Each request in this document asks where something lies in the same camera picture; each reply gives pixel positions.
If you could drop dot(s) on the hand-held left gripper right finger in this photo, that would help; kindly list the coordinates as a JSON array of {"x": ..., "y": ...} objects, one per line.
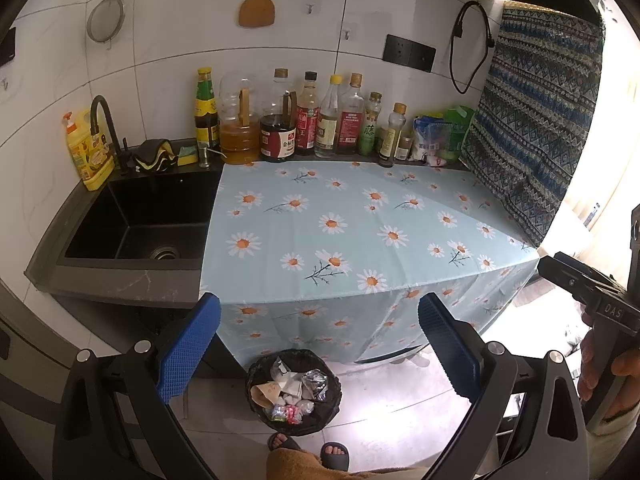
[{"x": 445, "y": 350}]

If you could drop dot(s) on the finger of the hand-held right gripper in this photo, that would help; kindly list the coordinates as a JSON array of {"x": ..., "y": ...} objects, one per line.
[{"x": 565, "y": 275}]

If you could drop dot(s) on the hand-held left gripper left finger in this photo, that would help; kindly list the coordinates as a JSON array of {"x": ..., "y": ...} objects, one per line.
[{"x": 190, "y": 345}]

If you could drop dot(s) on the brown paper cup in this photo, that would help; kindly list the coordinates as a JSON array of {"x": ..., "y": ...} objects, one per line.
[{"x": 265, "y": 394}]

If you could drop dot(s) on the white paper box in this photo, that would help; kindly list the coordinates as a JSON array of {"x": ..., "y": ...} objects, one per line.
[{"x": 282, "y": 375}]

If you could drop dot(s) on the red snack wrapper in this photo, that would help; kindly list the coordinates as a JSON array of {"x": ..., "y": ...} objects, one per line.
[{"x": 287, "y": 412}]

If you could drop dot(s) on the silver foil bag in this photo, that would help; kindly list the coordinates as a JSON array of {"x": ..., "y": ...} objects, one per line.
[{"x": 314, "y": 382}]

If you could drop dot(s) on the black trash bin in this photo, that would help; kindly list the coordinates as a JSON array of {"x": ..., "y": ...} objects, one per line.
[{"x": 330, "y": 410}]

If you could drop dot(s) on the white tissue ball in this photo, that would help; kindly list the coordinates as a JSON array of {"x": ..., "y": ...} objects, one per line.
[{"x": 305, "y": 406}]

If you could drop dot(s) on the person's right forearm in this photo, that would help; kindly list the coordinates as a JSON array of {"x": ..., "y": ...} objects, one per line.
[{"x": 615, "y": 445}]

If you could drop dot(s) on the person's right hand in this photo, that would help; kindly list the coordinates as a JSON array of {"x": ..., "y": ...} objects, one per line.
[{"x": 591, "y": 365}]

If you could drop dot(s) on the person's left foot in slipper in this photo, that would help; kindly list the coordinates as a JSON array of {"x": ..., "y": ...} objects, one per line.
[{"x": 282, "y": 442}]

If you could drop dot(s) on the person's foot in slipper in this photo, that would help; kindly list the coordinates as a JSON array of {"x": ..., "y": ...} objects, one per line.
[
  {"x": 335, "y": 456},
  {"x": 282, "y": 442}
]

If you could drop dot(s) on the black sink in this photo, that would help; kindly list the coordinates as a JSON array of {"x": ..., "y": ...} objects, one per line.
[{"x": 140, "y": 220}]

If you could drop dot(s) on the person's right foot in slipper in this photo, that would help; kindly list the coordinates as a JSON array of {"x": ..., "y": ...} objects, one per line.
[{"x": 335, "y": 456}]

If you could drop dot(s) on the person's orange pants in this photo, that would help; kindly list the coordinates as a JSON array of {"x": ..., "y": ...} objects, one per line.
[{"x": 292, "y": 465}]

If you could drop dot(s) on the grey sink cabinet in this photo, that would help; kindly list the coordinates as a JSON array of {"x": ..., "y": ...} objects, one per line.
[{"x": 30, "y": 320}]

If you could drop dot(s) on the blue patterned cloth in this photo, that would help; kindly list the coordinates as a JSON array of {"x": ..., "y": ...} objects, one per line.
[{"x": 530, "y": 110}]

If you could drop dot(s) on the blue daisy print tablecloth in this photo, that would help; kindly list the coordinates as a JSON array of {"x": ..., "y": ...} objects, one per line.
[{"x": 350, "y": 200}]

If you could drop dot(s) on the green packet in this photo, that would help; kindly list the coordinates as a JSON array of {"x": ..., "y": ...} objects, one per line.
[{"x": 460, "y": 125}]

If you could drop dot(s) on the yellow green sponge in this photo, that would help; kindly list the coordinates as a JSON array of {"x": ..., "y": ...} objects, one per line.
[{"x": 188, "y": 155}]

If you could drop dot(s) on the metal soap dispenser pump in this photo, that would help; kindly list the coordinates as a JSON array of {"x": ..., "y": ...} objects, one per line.
[{"x": 204, "y": 155}]

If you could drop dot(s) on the black and yellow cloth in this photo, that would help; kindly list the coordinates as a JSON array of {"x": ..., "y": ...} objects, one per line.
[{"x": 155, "y": 155}]

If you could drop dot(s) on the white and blue packet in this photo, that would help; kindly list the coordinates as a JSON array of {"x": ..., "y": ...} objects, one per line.
[{"x": 430, "y": 135}]

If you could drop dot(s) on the small spice jar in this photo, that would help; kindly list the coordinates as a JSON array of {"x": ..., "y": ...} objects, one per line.
[{"x": 405, "y": 147}]

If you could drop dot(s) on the yellow dish soap bottle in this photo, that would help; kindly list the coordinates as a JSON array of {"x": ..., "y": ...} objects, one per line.
[{"x": 92, "y": 160}]

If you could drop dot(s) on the large cooking oil jug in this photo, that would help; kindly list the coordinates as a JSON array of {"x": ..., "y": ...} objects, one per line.
[{"x": 240, "y": 140}]

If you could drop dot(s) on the small bottle yellow cap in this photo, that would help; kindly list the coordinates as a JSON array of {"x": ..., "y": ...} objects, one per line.
[{"x": 389, "y": 140}]

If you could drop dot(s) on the black faucet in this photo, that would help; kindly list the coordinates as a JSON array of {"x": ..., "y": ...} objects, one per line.
[{"x": 114, "y": 132}]

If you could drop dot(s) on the green oil bottle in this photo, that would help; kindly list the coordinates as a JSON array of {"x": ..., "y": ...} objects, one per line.
[{"x": 369, "y": 132}]

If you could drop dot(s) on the green label sauce bottle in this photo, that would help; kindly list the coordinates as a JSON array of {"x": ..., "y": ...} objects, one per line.
[{"x": 206, "y": 110}]

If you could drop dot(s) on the red label bottle yellow cap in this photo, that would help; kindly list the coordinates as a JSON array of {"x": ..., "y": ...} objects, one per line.
[{"x": 350, "y": 125}]

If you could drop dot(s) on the red label dark bottle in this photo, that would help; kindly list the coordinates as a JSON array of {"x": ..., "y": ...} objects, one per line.
[{"x": 306, "y": 125}]

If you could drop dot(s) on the clear vinegar bottle yellow cap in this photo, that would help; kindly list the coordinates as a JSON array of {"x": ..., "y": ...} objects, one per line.
[{"x": 326, "y": 130}]

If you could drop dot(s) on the metal mesh strainer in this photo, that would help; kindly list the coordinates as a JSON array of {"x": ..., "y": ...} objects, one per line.
[{"x": 105, "y": 20}]

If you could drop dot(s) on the black wall socket panel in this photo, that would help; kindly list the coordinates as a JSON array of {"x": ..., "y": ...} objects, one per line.
[{"x": 409, "y": 52}]

